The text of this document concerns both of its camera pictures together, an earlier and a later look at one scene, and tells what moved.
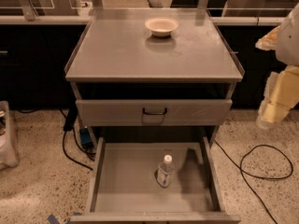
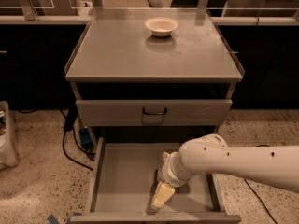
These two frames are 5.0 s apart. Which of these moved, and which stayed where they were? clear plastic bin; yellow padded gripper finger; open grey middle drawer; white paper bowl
Moved: yellow padded gripper finger
Stayed: open grey middle drawer; clear plastic bin; white paper bowl
